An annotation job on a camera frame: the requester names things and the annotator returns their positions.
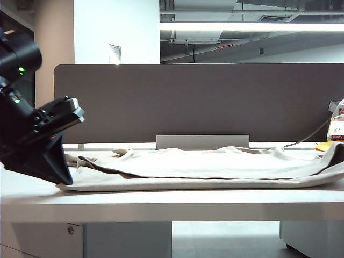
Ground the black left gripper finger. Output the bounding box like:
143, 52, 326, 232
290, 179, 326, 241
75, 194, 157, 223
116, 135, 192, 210
33, 133, 74, 187
3, 150, 65, 186

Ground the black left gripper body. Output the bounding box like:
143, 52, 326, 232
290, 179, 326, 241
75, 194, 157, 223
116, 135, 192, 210
0, 103, 86, 168

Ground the beige T-shirt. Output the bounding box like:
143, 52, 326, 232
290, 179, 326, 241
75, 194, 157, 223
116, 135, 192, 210
57, 146, 344, 192

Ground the white drawer cabinet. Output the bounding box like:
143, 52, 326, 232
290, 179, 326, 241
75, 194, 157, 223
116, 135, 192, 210
0, 221, 173, 258

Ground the grey-brown desk divider panel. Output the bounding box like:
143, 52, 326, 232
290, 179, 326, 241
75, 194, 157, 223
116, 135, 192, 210
53, 63, 344, 144

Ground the white ceiling light strip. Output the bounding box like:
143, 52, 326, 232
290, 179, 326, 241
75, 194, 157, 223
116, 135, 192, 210
159, 21, 344, 33

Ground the yellow cloth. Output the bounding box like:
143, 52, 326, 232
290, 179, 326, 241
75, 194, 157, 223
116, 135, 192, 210
313, 141, 341, 152

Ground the white side cabinet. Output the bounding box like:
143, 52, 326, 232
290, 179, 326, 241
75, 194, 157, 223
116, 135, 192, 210
279, 220, 344, 258

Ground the clear snack bag red print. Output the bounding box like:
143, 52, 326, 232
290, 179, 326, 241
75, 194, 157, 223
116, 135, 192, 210
326, 98, 344, 142

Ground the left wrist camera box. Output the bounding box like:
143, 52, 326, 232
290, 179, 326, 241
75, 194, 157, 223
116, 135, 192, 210
40, 96, 79, 115

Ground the silver wall plate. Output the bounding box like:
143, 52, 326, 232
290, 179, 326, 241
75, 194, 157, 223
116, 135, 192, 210
109, 44, 122, 66

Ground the grey cable tray flap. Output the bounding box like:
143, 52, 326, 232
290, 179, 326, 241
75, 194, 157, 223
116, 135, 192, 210
156, 134, 250, 151

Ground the grey cable on desk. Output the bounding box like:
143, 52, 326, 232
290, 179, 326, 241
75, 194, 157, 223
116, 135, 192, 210
284, 118, 332, 148

